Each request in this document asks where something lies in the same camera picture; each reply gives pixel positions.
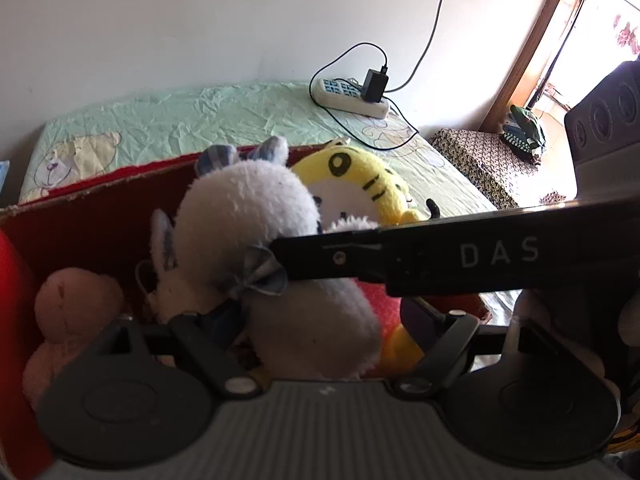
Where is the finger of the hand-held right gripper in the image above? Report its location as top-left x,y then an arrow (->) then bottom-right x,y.
270,227 -> 388,282

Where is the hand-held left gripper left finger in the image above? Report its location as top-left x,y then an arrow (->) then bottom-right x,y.
92,312 -> 266,401

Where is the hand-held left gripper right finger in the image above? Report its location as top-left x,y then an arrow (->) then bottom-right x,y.
395,297 -> 531,397

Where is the yellow plush tiger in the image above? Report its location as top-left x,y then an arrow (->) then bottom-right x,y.
290,142 -> 441,376

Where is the large white plush rabbit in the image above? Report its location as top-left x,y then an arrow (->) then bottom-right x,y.
172,136 -> 383,380

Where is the small white plush rabbit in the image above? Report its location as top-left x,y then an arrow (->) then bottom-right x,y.
135,209 -> 201,323

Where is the red cardboard box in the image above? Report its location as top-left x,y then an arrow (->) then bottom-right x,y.
0,144 -> 493,480

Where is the patterned stool cushion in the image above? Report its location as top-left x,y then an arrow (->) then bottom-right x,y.
430,128 -> 568,210

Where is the pink plush bear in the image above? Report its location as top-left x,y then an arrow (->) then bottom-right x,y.
22,267 -> 126,406

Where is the white power strip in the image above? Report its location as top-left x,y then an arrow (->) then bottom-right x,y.
319,77 -> 390,119

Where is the black power adapter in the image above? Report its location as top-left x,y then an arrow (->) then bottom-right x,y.
362,67 -> 388,103

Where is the green printed bed sheet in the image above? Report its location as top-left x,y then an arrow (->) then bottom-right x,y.
17,80 -> 501,211

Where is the wooden door frame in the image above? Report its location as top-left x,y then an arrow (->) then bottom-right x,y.
480,0 -> 598,133

